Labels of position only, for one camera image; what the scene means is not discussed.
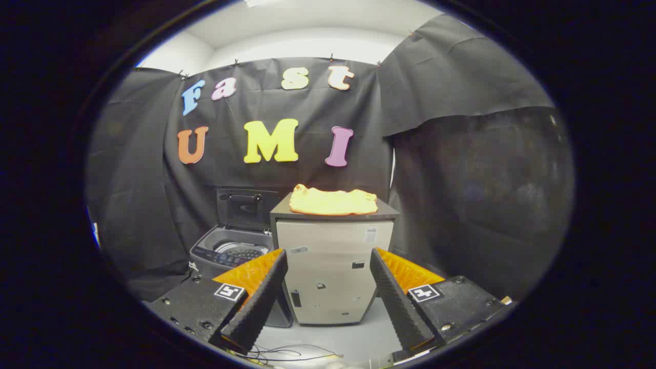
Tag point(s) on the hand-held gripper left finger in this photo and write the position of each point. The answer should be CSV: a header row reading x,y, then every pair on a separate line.
x,y
261,307

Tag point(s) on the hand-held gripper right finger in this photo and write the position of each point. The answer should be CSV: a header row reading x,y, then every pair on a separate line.
x,y
397,307

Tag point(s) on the beige cabinet with dark top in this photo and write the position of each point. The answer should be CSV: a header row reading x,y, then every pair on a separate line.
x,y
328,246

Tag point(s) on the black backdrop cloth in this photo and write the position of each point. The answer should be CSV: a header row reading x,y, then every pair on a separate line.
x,y
307,174

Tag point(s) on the grey washing machine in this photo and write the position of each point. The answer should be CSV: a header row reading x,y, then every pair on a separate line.
x,y
205,251

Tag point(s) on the orange polo shirt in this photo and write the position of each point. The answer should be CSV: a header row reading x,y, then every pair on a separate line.
x,y
333,202

